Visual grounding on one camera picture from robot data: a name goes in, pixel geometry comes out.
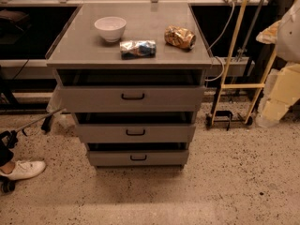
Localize grey drawer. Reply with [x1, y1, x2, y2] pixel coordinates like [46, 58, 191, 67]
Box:
[56, 68, 204, 113]
[87, 142, 189, 167]
[76, 112, 195, 143]

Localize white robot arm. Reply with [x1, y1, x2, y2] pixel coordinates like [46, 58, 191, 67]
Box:
[256, 0, 300, 128]

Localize grey drawer cabinet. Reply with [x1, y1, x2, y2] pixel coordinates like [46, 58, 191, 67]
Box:
[48, 3, 210, 167]

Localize grey bottom drawer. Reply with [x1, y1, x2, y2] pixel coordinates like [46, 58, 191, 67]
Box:
[87, 142, 189, 167]

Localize grey top drawer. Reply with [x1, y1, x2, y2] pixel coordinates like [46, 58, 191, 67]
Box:
[56, 68, 204, 113]

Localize crushed blue silver can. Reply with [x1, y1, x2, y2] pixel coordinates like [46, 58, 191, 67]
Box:
[120, 40, 157, 59]

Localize crushed gold can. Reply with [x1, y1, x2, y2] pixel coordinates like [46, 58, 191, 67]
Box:
[164, 25, 196, 50]

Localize white ceramic bowl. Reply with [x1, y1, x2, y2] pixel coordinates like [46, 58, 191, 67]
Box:
[94, 17, 127, 42]

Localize clear plastic bag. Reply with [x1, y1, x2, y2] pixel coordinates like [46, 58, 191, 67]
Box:
[46, 85, 73, 129]

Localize grey metal pole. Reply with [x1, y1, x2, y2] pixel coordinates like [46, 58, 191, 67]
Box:
[9, 109, 64, 136]

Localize yellow hand truck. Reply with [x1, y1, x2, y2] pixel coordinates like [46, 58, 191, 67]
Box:
[206, 0, 276, 128]

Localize white sneaker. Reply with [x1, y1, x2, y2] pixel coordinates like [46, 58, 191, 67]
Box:
[0, 160, 46, 180]

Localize black caster wheel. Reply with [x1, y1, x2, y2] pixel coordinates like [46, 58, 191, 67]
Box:
[0, 180, 15, 194]

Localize grey wall-mounted box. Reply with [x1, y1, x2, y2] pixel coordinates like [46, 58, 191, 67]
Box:
[206, 57, 249, 77]

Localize white power cable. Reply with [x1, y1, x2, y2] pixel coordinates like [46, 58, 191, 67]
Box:
[204, 2, 236, 83]

